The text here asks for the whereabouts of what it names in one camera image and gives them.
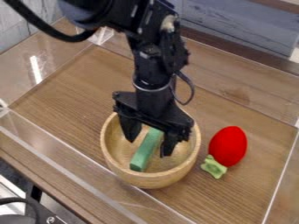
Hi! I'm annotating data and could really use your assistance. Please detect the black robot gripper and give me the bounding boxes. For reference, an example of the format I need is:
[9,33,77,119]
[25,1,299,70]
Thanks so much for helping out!
[111,86,197,158]

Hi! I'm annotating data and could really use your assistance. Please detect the green rectangular block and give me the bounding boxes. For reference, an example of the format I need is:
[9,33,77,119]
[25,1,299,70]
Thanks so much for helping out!
[130,128,163,172]

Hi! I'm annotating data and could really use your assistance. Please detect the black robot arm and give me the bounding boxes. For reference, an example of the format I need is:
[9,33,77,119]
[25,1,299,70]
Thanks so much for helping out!
[5,0,194,157]

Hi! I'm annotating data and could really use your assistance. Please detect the brown wooden bowl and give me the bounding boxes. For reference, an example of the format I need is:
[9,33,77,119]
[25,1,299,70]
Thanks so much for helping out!
[101,113,202,189]

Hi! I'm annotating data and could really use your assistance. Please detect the red plush strawberry toy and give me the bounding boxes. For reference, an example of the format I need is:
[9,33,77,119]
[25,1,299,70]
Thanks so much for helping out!
[201,126,249,179]

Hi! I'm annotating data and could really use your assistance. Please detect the black metal table bracket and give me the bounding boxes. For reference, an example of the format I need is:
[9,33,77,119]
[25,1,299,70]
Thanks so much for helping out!
[23,182,81,224]

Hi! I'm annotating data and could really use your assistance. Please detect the black cable bottom left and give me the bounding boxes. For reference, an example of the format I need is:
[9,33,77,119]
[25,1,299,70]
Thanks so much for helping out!
[0,197,39,224]

